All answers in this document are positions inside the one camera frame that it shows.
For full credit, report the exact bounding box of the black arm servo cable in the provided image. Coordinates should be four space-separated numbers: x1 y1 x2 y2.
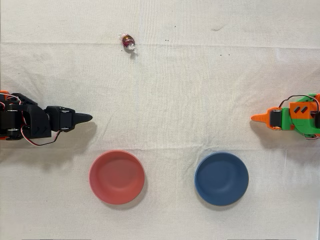
20 124 62 147

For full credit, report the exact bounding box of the orange arm servo cable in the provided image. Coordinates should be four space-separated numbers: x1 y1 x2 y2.
278 94 320 118

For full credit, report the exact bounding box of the blue bowl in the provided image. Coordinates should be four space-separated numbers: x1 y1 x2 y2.
194 151 250 207

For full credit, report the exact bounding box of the foil candy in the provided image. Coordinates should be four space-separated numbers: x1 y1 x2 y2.
117 31 137 54

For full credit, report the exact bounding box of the pink bowl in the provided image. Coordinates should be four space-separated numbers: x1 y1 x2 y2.
88 149 146 206

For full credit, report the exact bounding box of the white tablecloth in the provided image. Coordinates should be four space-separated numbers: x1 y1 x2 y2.
0 0 320 240

